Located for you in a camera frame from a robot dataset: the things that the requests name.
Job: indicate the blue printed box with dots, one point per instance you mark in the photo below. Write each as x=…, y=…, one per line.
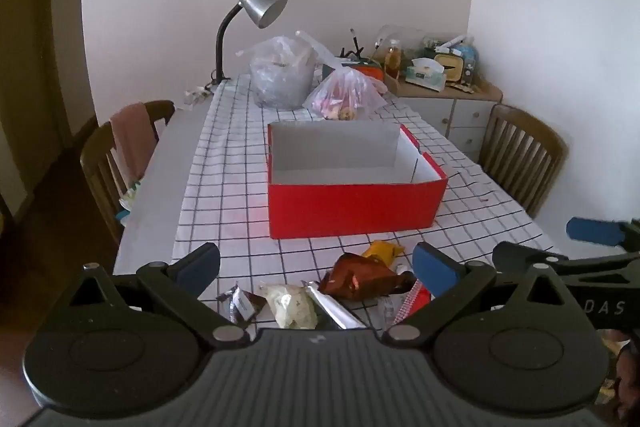
x=469, y=59

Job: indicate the wooden door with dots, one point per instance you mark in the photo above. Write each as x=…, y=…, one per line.
x=25, y=57

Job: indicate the wooden chair with towel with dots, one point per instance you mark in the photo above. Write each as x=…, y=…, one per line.
x=97, y=167

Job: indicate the red cardboard box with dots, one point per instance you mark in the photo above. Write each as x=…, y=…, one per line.
x=350, y=207

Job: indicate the brown red snack bag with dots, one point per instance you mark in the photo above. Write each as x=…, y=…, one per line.
x=360, y=279

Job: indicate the red checked-edge snack packet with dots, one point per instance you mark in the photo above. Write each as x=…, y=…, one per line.
x=417, y=302

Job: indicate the green tissue box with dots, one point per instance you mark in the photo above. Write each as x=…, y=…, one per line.
x=425, y=74

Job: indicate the pink towel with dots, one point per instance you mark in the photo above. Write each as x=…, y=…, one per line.
x=132, y=137

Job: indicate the pink plastic bag of sweets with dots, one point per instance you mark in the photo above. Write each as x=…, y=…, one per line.
x=345, y=94

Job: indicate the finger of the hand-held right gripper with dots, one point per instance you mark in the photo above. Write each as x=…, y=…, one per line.
x=515, y=252
x=595, y=231

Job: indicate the clear plastic bag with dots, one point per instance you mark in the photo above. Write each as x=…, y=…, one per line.
x=280, y=77

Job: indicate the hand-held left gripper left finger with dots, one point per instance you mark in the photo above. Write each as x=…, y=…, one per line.
x=200, y=264

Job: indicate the silver desk lamp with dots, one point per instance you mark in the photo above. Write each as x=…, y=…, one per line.
x=260, y=4

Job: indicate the yellow cartoon snack packet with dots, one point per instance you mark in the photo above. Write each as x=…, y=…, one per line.
x=382, y=249

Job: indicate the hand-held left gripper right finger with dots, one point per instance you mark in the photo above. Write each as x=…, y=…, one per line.
x=435, y=269

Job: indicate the silver foil snack packet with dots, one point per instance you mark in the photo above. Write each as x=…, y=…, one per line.
x=332, y=309

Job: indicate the cream snack bag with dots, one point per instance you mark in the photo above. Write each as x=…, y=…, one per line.
x=290, y=304

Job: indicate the white checkered tablecloth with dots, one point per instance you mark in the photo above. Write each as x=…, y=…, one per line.
x=235, y=187

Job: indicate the wooden slatted chair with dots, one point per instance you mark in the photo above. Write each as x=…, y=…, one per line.
x=520, y=157

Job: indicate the small crumpled wrappers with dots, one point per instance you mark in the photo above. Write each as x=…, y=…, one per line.
x=196, y=96

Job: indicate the amber bottle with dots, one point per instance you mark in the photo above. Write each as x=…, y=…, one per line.
x=393, y=59

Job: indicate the white cabinet with wooden top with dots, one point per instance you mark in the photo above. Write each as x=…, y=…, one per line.
x=440, y=112

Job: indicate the orange red tin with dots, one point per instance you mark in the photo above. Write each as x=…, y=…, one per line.
x=370, y=68

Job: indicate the person's right hand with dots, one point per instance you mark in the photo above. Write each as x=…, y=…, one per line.
x=627, y=372

